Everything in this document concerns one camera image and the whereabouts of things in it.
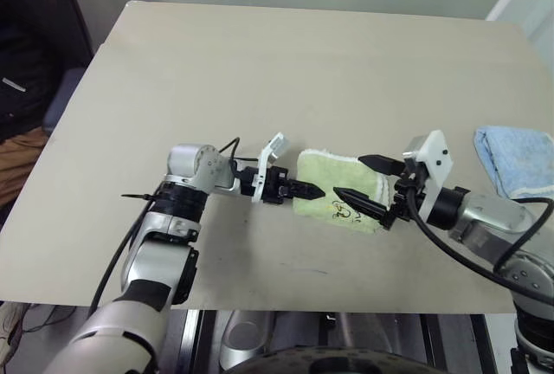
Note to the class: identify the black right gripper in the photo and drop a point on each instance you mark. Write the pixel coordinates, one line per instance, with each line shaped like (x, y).
(407, 196)

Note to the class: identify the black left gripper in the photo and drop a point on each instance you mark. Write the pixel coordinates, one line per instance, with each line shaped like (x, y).
(275, 188)

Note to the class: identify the green towel with white trim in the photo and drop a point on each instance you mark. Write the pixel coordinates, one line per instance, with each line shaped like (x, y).
(320, 175)

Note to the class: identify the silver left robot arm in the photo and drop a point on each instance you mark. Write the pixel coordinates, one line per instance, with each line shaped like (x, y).
(147, 270)

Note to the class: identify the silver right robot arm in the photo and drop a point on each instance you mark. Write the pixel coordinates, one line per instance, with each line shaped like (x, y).
(493, 222)

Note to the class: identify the folded blue towel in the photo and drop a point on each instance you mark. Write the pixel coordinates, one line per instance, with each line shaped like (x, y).
(515, 153)

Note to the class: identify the silver robot body shell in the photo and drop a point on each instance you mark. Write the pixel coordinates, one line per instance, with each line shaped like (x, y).
(376, 330)

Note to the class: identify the black round disc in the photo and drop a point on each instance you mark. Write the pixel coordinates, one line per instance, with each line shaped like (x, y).
(346, 363)

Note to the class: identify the person in dark jacket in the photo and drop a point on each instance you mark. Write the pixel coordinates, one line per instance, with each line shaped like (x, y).
(21, 45)

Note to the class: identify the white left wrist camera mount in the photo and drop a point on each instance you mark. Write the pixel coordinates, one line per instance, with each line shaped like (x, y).
(262, 175)

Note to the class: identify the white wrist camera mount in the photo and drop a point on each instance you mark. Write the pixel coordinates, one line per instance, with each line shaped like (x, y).
(437, 162)
(262, 175)

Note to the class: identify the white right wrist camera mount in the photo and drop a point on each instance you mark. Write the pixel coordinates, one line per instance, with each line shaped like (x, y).
(437, 162)

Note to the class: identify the black table frame bar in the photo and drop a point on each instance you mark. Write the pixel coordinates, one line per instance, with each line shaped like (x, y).
(199, 343)
(476, 343)

